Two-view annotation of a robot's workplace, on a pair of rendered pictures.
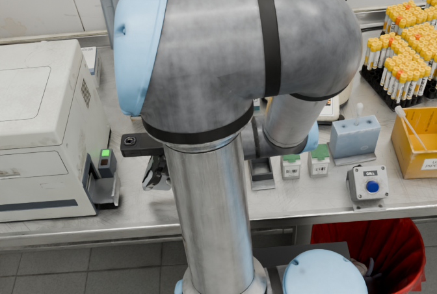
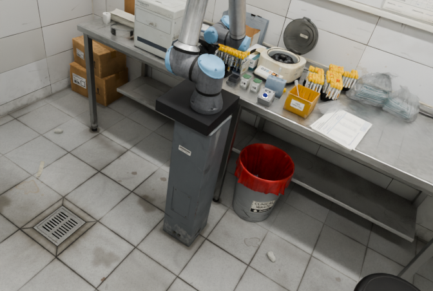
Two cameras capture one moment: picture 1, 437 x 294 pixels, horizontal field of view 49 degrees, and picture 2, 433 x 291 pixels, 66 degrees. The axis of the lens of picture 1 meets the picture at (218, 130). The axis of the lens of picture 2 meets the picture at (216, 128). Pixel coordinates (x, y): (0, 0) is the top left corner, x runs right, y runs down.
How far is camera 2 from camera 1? 1.11 m
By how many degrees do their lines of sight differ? 19
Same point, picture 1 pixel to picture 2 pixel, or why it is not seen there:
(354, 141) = (272, 85)
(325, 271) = (214, 59)
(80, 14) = (214, 14)
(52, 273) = (140, 124)
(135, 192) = not seen: hidden behind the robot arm
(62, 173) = (168, 33)
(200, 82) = not seen: outside the picture
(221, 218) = (192, 9)
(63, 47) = not seen: hidden behind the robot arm
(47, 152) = (168, 20)
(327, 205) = (247, 98)
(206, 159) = not seen: outside the picture
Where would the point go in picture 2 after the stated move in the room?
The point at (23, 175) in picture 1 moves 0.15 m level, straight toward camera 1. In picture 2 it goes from (157, 28) to (156, 38)
